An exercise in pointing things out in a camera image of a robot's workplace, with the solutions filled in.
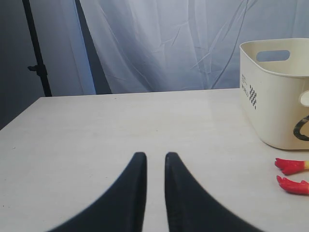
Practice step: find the large yellow rubber chicken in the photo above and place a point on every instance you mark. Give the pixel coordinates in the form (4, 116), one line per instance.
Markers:
(290, 167)

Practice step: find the cream bin marked O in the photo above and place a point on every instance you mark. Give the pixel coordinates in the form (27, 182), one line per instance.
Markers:
(274, 84)

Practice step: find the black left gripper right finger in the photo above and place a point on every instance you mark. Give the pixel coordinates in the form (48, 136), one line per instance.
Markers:
(190, 208)

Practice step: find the black light stand pole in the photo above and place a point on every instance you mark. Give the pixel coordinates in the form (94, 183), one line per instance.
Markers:
(39, 68)

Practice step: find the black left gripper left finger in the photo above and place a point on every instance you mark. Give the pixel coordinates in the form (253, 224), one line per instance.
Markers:
(121, 208)

